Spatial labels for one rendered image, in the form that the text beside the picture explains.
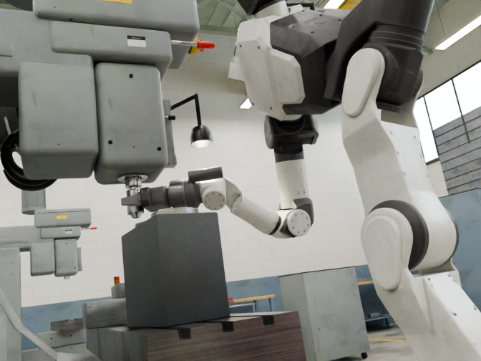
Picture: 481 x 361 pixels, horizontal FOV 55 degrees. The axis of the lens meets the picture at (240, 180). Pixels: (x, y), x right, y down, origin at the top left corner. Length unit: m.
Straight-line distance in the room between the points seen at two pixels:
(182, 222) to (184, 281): 0.10
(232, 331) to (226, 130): 8.39
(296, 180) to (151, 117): 0.46
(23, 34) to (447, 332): 1.22
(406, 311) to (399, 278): 0.07
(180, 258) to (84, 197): 7.27
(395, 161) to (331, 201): 8.61
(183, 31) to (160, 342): 1.03
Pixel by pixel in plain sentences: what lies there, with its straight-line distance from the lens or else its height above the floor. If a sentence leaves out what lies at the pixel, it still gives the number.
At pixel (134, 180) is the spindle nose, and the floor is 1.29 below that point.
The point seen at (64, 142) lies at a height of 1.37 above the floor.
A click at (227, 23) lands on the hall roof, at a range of 9.67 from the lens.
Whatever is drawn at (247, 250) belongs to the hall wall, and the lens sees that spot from 8.51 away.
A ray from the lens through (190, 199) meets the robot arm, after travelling 1.27.
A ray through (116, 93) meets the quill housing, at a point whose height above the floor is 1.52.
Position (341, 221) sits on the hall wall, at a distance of 9.59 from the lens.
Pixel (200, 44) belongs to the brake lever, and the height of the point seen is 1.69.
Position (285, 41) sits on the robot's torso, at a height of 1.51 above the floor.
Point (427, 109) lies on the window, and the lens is 10.86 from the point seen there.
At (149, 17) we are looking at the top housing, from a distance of 1.45.
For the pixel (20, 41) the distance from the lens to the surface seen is 1.38.
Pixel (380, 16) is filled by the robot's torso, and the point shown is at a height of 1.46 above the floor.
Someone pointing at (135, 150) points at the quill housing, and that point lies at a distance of 1.28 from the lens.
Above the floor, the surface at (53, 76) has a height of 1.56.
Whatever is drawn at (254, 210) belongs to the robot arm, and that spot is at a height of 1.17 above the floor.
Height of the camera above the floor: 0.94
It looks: 14 degrees up
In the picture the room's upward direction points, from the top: 8 degrees counter-clockwise
